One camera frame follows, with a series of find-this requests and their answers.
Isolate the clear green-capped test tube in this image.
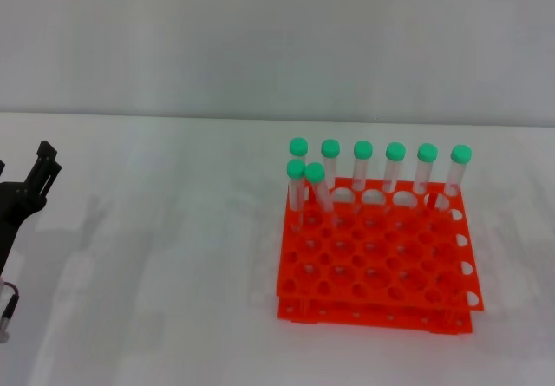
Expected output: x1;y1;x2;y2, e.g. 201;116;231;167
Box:
289;137;310;164
441;144;473;209
382;141;407;207
285;159;307;233
320;138;342;190
351;140;375;213
414;142;439;209

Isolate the left gripper cable with plug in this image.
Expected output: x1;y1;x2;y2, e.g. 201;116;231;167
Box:
0;279;22;344

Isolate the graduated green-capped test tube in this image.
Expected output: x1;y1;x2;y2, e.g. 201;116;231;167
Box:
304;162;339;229

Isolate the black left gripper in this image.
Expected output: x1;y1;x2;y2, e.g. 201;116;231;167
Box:
0;141;62;278

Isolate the orange plastic test tube rack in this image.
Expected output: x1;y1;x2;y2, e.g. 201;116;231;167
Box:
275;176;485;337

